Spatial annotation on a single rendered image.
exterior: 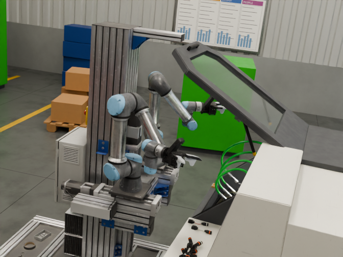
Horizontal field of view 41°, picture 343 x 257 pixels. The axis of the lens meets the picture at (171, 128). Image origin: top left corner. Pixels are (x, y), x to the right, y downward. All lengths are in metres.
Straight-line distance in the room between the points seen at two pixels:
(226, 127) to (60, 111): 2.44
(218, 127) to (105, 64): 3.63
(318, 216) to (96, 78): 1.65
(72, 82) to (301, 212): 5.65
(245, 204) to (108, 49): 1.46
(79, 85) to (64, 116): 0.63
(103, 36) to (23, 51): 8.14
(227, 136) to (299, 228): 4.55
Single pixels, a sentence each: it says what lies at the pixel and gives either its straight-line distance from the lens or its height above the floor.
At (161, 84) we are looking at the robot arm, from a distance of 3.22.
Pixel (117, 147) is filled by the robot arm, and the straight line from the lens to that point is 2.74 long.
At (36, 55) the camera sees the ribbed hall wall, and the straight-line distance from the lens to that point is 10.88.
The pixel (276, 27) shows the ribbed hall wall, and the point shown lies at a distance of 9.33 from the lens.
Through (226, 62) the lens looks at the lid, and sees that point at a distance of 3.16.
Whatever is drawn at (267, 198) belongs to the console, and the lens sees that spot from 1.92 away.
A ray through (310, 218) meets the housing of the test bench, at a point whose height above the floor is 1.47.
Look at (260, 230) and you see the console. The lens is 1.97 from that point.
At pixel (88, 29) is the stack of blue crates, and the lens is 9.22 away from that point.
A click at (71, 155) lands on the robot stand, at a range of 3.17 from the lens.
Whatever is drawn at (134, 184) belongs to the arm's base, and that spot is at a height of 1.09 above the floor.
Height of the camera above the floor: 2.37
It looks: 19 degrees down
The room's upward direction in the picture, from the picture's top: 6 degrees clockwise
